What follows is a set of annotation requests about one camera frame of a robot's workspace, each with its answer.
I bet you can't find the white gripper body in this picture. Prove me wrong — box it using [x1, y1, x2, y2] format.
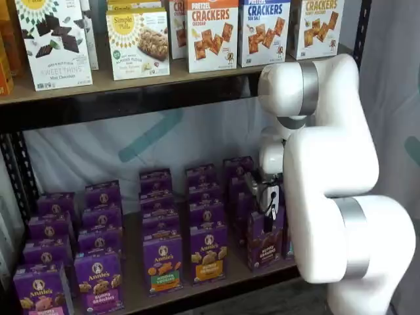
[261, 178, 285, 219]

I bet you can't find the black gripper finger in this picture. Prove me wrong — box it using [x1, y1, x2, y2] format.
[263, 209, 276, 233]

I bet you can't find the purple box brown patch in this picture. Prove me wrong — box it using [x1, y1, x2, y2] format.
[222, 156, 255, 180]
[234, 192, 253, 247]
[246, 209, 285, 272]
[228, 176, 253, 198]

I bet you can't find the purple box teal patch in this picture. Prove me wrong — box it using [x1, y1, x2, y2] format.
[282, 215, 296, 262]

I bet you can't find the purple box orange patch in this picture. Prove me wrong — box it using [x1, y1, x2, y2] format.
[189, 203, 227, 230]
[190, 225, 230, 285]
[185, 163, 217, 188]
[187, 184, 221, 207]

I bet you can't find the purple box green patch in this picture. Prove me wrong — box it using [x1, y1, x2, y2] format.
[140, 193, 178, 218]
[142, 215, 181, 240]
[139, 168, 173, 196]
[142, 235, 184, 297]

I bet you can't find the blue sea salt crackers box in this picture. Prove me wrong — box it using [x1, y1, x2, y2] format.
[238, 0, 292, 68]

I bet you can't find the purple box violet patch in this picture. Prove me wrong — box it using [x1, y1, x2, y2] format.
[85, 179, 123, 208]
[77, 228, 125, 257]
[81, 205, 124, 232]
[73, 251, 125, 312]

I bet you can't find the yellow honey mustard crackers box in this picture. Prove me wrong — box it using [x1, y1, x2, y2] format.
[289, 0, 345, 61]

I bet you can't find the orange cheddar pretzel crackers box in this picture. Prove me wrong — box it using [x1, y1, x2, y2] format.
[183, 0, 240, 74]
[168, 0, 188, 60]

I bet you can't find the Simple Mills almond bars box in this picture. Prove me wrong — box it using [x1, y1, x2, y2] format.
[106, 0, 165, 12]
[105, 7, 171, 81]

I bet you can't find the purple box pink patch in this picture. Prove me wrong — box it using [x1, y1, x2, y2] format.
[12, 261, 75, 315]
[22, 235, 75, 267]
[28, 212, 77, 241]
[36, 192, 80, 218]

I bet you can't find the white snack box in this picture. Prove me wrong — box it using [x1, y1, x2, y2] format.
[80, 0, 100, 72]

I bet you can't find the white Sweet Thins box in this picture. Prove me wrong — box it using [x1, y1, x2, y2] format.
[14, 0, 93, 92]

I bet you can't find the orange snack box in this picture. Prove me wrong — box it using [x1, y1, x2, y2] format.
[0, 0, 26, 75]
[0, 31, 14, 96]

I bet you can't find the brown cardboard tray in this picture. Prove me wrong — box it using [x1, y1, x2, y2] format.
[0, 0, 373, 315]

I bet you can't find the grey side curtain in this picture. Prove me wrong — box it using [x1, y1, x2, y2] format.
[356, 0, 420, 230]

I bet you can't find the white backdrop sheet teal print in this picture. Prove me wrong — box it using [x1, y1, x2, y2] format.
[22, 98, 263, 211]

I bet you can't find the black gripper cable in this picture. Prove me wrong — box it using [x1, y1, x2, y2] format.
[261, 188, 280, 219]

